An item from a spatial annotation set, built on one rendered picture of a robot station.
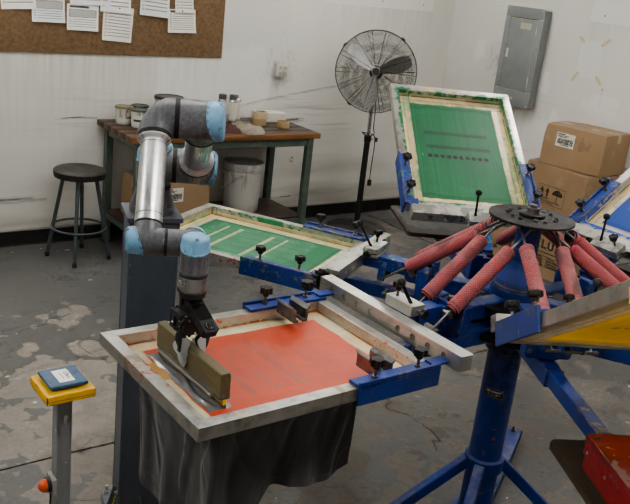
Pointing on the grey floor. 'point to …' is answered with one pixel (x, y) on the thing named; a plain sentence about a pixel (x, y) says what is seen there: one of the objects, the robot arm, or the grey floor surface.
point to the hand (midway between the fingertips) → (191, 362)
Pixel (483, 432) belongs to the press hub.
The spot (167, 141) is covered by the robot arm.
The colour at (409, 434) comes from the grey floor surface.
